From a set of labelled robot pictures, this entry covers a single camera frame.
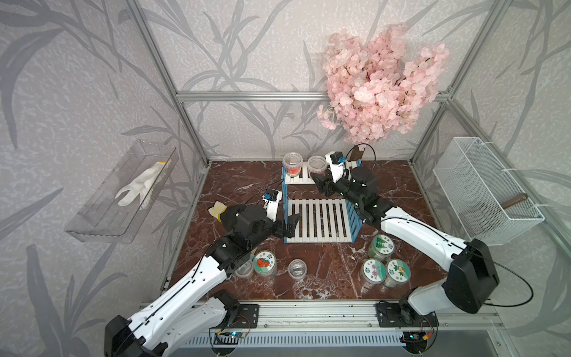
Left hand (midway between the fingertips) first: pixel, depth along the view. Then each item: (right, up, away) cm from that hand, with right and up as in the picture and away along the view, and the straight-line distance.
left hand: (288, 212), depth 73 cm
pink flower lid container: (+29, -21, +2) cm, 36 cm away
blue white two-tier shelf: (+12, -7, +23) cm, 27 cm away
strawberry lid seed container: (-9, -18, +4) cm, 21 cm away
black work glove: (-34, -3, +29) cm, 45 cm away
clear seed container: (+9, +16, +1) cm, 19 cm away
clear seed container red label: (+1, +17, +1) cm, 17 cm away
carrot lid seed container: (+38, -21, +3) cm, 43 cm away
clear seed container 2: (+3, -21, +6) cm, 22 cm away
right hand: (+10, +15, +4) cm, 18 cm away
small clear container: (-16, -22, +6) cm, 28 cm away
